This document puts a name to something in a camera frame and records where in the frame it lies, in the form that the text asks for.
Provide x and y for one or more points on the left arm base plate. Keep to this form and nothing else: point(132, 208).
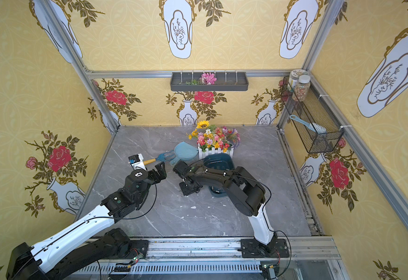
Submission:
point(135, 249)

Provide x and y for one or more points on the dark grey wall shelf tray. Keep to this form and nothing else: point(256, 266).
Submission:
point(194, 81)

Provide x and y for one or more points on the aluminium front rail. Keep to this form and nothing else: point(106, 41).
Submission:
point(296, 258)

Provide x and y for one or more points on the dark teal storage box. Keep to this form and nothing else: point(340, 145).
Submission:
point(219, 162)

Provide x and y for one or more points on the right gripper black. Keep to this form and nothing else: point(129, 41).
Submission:
point(187, 175)

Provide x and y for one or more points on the aluminium corner frame post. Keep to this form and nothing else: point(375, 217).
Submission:
point(54, 21)

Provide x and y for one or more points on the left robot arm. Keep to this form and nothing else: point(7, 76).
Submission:
point(66, 252)

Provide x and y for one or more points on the clear jar white lid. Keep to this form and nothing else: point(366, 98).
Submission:
point(293, 78)

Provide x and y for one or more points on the yellow handled blue garden fork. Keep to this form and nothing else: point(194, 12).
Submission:
point(163, 157)

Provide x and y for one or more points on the light blue plastic scoop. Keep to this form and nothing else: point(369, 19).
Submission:
point(184, 152)

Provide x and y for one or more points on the pink flower on shelf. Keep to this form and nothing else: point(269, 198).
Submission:
point(208, 78)

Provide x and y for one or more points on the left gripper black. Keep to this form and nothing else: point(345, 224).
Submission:
point(155, 173)

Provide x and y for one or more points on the black wire mesh basket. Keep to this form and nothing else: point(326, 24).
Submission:
point(312, 109)

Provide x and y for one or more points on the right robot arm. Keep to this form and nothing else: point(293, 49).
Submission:
point(246, 193)

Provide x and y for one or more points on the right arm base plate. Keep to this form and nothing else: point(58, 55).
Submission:
point(263, 249)

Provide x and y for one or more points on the white picket flower planter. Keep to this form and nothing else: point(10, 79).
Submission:
point(213, 140)

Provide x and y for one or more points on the clear jar beige lid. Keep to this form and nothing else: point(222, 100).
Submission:
point(301, 88)

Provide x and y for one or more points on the light blue brush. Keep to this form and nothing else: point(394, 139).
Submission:
point(311, 126)

